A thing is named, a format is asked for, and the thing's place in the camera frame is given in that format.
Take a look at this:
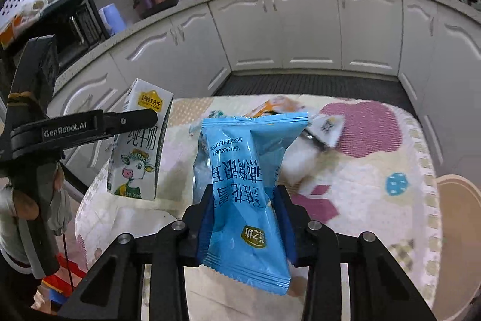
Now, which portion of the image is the red and blue object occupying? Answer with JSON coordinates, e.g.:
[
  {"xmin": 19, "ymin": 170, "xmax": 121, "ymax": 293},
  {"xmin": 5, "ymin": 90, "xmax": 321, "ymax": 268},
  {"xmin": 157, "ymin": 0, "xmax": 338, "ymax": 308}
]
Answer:
[{"xmin": 41, "ymin": 260, "xmax": 88, "ymax": 304}]

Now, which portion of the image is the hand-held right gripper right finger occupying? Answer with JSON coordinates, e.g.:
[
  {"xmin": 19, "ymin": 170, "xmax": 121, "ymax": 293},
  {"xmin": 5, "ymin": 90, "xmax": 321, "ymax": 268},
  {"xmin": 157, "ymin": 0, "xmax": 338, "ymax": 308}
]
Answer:
[{"xmin": 274, "ymin": 186, "xmax": 439, "ymax": 321}]

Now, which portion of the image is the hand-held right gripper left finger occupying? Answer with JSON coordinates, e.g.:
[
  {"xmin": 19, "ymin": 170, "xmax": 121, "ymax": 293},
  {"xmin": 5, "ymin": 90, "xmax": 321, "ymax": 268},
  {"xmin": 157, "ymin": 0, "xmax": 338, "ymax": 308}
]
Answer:
[{"xmin": 58, "ymin": 187, "xmax": 212, "ymax": 321}]

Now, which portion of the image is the blue snack packet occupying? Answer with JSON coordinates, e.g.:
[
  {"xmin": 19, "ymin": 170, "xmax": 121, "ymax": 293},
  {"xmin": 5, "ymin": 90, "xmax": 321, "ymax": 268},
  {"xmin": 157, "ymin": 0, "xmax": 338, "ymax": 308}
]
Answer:
[{"xmin": 193, "ymin": 112, "xmax": 311, "ymax": 296}]

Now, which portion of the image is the black countertop oven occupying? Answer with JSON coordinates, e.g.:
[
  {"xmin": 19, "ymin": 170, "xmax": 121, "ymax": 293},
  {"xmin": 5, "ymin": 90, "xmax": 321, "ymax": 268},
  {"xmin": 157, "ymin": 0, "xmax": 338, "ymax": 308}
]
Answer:
[{"xmin": 0, "ymin": 0, "xmax": 110, "ymax": 70}]

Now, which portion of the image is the row of white cabinet doors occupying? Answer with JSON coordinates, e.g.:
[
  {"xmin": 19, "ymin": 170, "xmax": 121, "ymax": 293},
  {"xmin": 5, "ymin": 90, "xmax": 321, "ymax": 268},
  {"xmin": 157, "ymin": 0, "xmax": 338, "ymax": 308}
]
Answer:
[{"xmin": 47, "ymin": 0, "xmax": 481, "ymax": 172}]

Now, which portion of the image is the beige plastic bucket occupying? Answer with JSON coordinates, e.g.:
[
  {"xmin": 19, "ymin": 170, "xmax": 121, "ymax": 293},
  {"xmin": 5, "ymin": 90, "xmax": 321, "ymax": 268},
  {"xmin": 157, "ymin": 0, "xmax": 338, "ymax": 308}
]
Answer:
[{"xmin": 432, "ymin": 174, "xmax": 481, "ymax": 311}]

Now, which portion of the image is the orange white snack wrapper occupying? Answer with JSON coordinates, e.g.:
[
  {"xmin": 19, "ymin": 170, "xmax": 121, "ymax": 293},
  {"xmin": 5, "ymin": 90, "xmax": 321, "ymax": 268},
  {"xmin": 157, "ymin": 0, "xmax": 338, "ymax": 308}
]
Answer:
[{"xmin": 244, "ymin": 97, "xmax": 302, "ymax": 119}]

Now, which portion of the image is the person's left forearm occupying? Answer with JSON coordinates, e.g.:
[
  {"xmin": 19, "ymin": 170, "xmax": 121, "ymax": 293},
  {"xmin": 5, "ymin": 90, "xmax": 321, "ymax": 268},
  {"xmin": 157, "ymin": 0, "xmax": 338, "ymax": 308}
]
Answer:
[{"xmin": 0, "ymin": 189, "xmax": 35, "ymax": 269}]

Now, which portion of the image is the dark ribbed floor mat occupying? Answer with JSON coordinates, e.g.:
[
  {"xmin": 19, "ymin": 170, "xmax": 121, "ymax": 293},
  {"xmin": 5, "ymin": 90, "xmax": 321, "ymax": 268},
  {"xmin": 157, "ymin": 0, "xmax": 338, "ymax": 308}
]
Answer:
[{"xmin": 213, "ymin": 74, "xmax": 418, "ymax": 116}]

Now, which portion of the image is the white foam block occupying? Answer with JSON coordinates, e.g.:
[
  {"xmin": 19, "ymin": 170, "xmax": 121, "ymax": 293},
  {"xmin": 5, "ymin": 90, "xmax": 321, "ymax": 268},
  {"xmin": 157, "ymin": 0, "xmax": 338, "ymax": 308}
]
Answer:
[{"xmin": 277, "ymin": 140, "xmax": 324, "ymax": 187}]

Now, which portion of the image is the white milk carton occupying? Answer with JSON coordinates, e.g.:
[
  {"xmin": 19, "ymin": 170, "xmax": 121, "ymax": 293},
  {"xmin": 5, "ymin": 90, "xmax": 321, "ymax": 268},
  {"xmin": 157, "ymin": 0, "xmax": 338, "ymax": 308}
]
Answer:
[{"xmin": 107, "ymin": 78, "xmax": 174, "ymax": 202}]

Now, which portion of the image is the printed patchwork tablecloth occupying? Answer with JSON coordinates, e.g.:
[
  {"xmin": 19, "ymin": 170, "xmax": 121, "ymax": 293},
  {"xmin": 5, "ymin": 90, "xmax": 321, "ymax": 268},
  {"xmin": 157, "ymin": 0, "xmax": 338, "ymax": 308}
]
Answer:
[{"xmin": 74, "ymin": 93, "xmax": 443, "ymax": 311}]

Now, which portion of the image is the person's left hand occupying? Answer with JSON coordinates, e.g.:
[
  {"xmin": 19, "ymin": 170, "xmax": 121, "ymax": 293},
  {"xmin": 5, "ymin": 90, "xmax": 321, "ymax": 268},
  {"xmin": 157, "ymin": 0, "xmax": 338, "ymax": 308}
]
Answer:
[{"xmin": 13, "ymin": 156, "xmax": 72, "ymax": 236}]

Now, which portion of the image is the stack of blue cups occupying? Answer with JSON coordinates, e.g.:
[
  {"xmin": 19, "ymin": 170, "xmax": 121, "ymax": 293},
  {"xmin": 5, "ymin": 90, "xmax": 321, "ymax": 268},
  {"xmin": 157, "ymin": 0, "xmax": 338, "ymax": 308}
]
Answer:
[{"xmin": 98, "ymin": 3, "xmax": 127, "ymax": 38}]

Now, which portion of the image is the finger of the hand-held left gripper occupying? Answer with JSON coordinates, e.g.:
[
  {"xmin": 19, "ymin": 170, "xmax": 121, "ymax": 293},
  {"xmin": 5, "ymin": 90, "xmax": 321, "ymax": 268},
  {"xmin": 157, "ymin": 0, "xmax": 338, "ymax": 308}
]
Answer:
[{"xmin": 103, "ymin": 108, "xmax": 159, "ymax": 137}]

